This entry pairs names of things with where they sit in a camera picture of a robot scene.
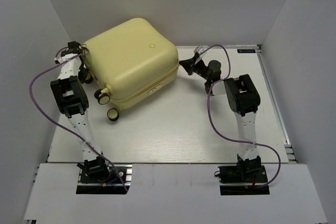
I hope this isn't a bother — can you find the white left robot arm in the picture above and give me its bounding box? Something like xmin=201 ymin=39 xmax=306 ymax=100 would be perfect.
xmin=50 ymin=41 xmax=111 ymax=182

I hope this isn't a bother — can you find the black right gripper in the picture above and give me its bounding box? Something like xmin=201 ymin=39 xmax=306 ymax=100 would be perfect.
xmin=178 ymin=57 xmax=211 ymax=81

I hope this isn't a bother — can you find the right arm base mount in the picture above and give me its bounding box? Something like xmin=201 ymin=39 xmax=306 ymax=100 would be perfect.
xmin=214 ymin=165 xmax=270 ymax=196

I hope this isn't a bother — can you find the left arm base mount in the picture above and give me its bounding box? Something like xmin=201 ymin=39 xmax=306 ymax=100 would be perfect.
xmin=76 ymin=163 xmax=132 ymax=195

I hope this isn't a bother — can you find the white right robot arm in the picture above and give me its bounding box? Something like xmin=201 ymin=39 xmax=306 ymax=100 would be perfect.
xmin=179 ymin=54 xmax=261 ymax=182

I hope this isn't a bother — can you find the yellow hard-shell suitcase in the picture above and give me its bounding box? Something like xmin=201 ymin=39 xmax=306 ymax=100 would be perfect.
xmin=85 ymin=18 xmax=179 ymax=121

